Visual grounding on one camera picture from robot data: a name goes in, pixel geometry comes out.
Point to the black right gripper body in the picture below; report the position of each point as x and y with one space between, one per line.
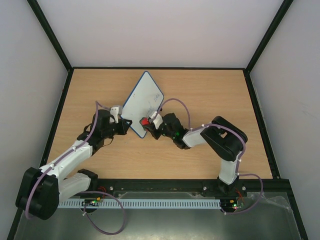
153 130

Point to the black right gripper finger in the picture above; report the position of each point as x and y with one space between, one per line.
151 129
145 120

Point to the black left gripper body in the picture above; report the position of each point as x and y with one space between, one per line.
107 133

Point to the small blue-framed whiteboard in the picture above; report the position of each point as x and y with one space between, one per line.
145 98

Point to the red whiteboard eraser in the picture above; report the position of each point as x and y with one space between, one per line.
145 127

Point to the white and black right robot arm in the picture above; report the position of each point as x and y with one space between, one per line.
226 140

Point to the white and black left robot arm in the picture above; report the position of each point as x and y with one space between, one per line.
42 189

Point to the left controller circuit board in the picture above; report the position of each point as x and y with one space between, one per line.
91 202

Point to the controller circuit board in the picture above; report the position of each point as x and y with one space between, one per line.
231 205
91 202

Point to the right controller circuit board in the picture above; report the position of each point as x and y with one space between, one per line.
231 205

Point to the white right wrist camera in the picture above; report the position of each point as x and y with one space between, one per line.
156 119

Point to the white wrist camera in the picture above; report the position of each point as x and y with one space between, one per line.
116 111
156 119

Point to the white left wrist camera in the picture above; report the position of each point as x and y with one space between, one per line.
116 111

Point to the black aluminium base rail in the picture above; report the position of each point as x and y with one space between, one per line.
205 187

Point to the black enclosure frame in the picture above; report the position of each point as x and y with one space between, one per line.
284 7

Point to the light blue slotted cable duct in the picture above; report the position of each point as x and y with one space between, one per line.
203 204

